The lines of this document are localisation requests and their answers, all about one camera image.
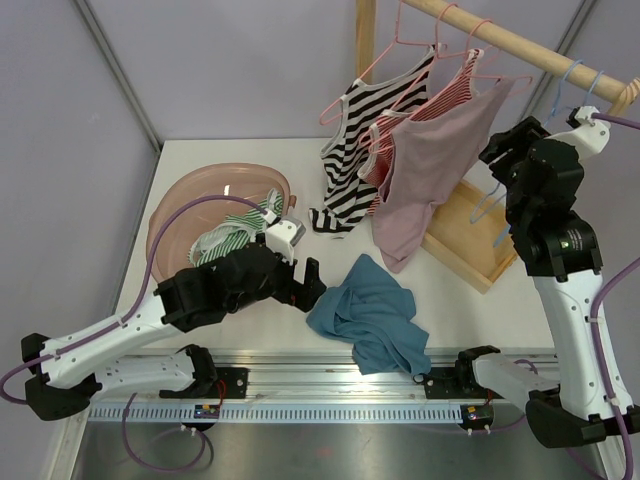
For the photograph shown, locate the blue hanger of green top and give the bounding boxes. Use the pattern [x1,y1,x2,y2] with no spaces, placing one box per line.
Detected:
[492,70,604,248]

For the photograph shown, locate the green striped tank top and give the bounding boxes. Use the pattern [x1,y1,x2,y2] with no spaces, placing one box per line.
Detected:
[188,207,267,267]

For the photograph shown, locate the pink hanger of red top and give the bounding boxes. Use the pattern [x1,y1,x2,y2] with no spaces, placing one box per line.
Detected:
[359,1,471,151]

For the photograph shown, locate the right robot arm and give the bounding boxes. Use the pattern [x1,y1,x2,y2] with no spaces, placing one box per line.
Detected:
[453,107,639,448]

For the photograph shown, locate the pink hanger of black top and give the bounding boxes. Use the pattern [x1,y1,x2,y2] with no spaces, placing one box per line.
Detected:
[319,3,438,151]

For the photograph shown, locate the mauve tank top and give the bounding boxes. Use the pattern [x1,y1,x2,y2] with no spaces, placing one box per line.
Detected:
[372,78,515,273]

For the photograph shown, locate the pink hanger of mauve top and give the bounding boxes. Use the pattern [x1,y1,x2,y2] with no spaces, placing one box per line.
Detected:
[369,17,534,151]

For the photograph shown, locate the pink plastic basin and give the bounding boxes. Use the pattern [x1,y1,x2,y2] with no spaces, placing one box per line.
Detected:
[146,163,296,282]

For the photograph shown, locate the white slotted cable duct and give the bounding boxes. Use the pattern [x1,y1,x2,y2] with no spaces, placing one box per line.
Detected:
[89,401,462,424]

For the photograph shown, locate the teal tank top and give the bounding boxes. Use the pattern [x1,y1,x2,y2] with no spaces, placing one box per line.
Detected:
[306,254,432,376]

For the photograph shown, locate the red striped tank top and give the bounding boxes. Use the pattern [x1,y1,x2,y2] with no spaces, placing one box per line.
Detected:
[358,49,500,233]

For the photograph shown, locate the black white striped tank top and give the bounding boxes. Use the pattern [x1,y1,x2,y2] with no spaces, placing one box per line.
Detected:
[309,45,435,238]

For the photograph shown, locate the blue hanger of teal top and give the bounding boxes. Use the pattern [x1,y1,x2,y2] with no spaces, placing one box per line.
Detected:
[469,59,583,224]

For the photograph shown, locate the wooden clothes rack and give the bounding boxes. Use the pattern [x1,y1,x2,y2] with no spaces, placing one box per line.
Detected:
[354,0,640,297]

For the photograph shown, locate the aluminium rail frame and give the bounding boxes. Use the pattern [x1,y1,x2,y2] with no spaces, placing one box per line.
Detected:
[67,279,611,401]

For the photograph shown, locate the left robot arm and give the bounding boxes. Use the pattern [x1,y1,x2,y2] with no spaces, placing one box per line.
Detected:
[21,243,326,421]

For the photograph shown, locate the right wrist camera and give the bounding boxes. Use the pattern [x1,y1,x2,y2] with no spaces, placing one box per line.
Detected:
[550,106,611,161]

